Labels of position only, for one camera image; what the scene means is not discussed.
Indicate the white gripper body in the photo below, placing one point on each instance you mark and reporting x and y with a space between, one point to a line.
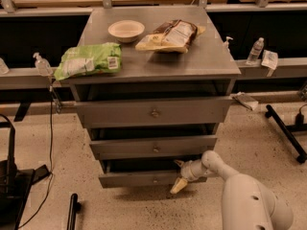
187 171

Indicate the grey bottom drawer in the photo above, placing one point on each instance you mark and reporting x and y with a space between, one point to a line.
137 172

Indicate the grey drawer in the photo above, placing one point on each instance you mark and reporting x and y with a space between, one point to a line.
153 112
137 172
152 147

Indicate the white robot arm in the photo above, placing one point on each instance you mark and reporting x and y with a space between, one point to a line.
247 204

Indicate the grey middle drawer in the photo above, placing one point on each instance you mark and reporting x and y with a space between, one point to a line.
152 147

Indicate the grey top drawer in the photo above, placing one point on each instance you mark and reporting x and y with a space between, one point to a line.
153 112

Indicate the grey drawer cabinet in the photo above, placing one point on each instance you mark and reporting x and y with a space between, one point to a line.
206 70

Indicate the black stand base right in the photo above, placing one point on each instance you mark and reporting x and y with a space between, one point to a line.
289 130

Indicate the black bar on floor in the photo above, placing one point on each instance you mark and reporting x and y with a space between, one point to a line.
74 208

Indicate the small pump bottle right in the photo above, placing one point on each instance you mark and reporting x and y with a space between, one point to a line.
228 39

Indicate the brown yellow snack bag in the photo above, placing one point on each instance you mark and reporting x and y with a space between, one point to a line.
172 36

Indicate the green chip bag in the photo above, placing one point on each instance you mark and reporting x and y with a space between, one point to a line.
89 60

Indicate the white packet on ledge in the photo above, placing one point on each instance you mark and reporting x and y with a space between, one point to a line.
269 59

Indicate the clear water bottle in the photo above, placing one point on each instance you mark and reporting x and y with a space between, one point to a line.
255 51

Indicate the white paper bowl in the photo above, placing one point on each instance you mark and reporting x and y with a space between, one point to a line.
126 31

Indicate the black equipment base left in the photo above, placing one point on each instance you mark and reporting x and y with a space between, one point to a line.
15 184

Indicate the left hand sanitizer bottle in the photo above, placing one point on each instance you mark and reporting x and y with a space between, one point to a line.
42 65

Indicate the folded cloth on rail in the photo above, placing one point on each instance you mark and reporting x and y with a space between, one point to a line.
245 100

